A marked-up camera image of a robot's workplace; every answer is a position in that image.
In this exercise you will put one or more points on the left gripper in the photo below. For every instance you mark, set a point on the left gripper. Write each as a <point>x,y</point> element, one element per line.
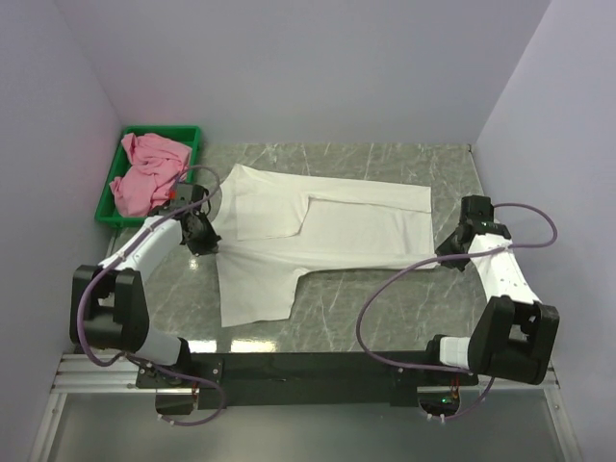
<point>209,243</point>

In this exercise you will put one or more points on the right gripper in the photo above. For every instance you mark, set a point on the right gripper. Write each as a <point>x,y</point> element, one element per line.
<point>455,263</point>

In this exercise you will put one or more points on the white t-shirt with red print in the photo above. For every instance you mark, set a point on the white t-shirt with red print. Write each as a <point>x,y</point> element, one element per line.
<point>277,227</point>

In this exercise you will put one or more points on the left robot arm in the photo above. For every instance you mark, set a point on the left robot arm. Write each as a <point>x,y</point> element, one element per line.
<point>108,304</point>

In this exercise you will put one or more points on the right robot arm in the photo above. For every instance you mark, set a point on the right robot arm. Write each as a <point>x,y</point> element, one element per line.
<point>515,334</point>

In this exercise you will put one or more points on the pink t-shirt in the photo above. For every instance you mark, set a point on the pink t-shirt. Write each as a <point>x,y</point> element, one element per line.
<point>154,164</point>

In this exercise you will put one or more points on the green plastic bin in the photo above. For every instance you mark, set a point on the green plastic bin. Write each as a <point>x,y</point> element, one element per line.
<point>106,211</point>

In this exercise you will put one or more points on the black base beam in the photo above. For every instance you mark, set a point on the black base beam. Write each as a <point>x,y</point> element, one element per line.
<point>294,378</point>

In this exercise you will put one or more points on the aluminium rail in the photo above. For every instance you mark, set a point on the aluminium rail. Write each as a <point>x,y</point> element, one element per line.
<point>76,374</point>

